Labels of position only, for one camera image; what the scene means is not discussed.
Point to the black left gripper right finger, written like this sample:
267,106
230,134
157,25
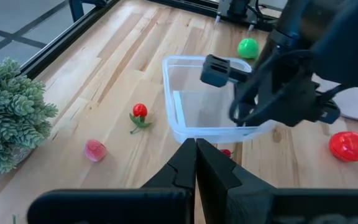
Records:
244,202

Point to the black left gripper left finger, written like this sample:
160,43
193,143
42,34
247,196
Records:
166,202

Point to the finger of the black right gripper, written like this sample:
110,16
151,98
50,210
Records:
329,112
214,71

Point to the clear plastic tupperware container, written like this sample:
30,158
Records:
197,105

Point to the red toy tomato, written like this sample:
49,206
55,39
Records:
348,146

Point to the smooth green toy apple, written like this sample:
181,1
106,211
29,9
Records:
248,48

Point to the small red toy cherry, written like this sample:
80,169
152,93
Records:
225,152

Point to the red toy strawberry with leaves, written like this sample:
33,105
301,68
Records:
140,111

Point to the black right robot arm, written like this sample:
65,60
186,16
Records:
294,21

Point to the beige folded towel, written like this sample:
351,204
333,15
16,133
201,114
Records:
350,102

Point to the green succulent plant in pot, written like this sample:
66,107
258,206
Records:
8,109

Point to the black aluminium table frame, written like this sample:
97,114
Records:
73,32

